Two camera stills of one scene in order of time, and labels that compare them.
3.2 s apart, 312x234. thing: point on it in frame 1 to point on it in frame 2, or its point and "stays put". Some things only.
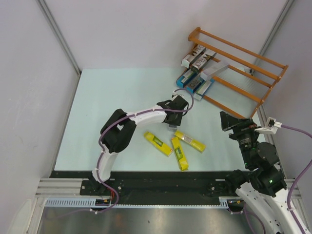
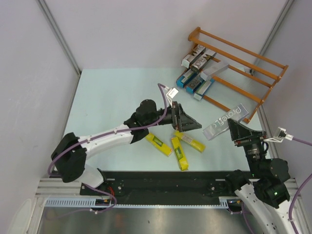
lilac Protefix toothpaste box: x=172 y=129 to x=221 y=125
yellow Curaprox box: x=158 y=144 stays put
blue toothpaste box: x=200 y=93 stays put
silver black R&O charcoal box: x=187 y=59 stays put
